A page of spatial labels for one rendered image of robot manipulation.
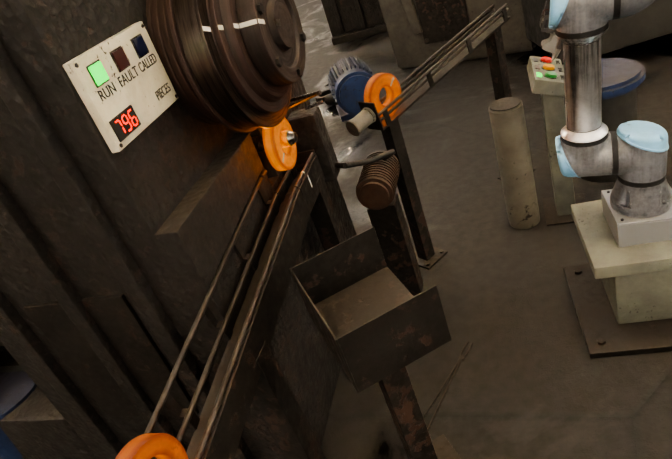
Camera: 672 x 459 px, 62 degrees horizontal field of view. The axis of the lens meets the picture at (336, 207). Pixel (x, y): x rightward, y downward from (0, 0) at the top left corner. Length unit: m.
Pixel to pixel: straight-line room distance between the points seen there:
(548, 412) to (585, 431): 0.10
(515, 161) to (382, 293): 1.08
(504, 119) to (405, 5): 2.20
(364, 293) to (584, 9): 0.80
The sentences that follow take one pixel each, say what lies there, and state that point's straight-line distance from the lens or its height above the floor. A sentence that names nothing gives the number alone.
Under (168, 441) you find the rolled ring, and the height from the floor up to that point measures 0.69.
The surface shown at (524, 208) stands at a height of 0.10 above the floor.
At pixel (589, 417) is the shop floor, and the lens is 1.71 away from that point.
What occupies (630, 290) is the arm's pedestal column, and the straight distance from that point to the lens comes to 1.81.
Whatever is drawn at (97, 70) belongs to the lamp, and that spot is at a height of 1.21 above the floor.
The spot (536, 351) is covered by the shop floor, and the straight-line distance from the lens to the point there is 1.86.
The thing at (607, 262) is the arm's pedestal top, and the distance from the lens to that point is 1.67.
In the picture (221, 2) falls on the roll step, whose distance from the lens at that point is 1.31.
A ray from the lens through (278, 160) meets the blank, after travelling 1.49.
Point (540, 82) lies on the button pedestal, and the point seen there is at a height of 0.60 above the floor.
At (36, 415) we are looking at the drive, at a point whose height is 0.25.
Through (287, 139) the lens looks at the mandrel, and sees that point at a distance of 1.52.
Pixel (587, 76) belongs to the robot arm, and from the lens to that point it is 1.51.
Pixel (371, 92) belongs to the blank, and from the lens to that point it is 1.90.
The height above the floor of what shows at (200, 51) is 1.15.
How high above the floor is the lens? 1.37
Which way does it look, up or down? 29 degrees down
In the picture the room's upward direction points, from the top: 20 degrees counter-clockwise
